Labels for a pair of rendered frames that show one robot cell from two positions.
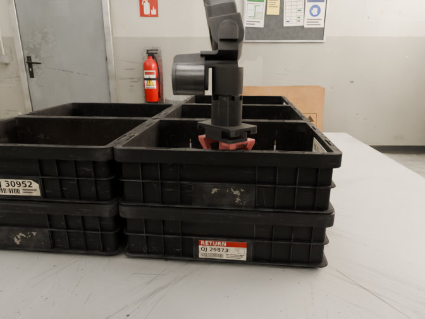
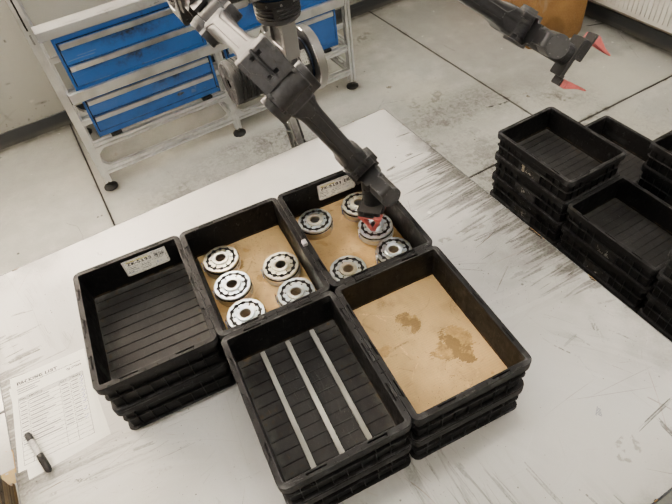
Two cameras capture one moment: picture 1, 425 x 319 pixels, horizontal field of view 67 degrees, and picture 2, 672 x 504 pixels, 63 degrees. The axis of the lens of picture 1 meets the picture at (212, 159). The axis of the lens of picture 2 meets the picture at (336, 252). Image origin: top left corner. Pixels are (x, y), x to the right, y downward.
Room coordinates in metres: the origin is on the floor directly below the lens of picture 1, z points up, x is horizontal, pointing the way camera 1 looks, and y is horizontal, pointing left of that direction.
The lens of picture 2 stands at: (1.18, 0.94, 2.01)
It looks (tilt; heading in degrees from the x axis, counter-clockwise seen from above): 48 degrees down; 245
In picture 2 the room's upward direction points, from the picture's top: 9 degrees counter-clockwise
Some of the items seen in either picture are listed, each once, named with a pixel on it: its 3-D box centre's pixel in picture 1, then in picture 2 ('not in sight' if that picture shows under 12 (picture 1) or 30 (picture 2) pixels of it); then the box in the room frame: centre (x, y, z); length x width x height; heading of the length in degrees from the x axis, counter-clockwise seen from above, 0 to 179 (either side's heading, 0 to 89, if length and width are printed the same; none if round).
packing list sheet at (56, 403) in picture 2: not in sight; (54, 408); (1.60, -0.11, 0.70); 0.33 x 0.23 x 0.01; 89
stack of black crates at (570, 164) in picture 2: not in sight; (549, 184); (-0.38, -0.19, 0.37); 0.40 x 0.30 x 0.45; 89
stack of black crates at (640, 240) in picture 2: not in sight; (624, 250); (-0.38, 0.21, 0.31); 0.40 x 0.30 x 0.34; 89
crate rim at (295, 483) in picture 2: (106, 112); (310, 380); (1.01, 0.33, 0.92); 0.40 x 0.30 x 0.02; 84
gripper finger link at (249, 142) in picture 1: (229, 152); not in sight; (0.59, -0.03, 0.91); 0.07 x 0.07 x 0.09; 39
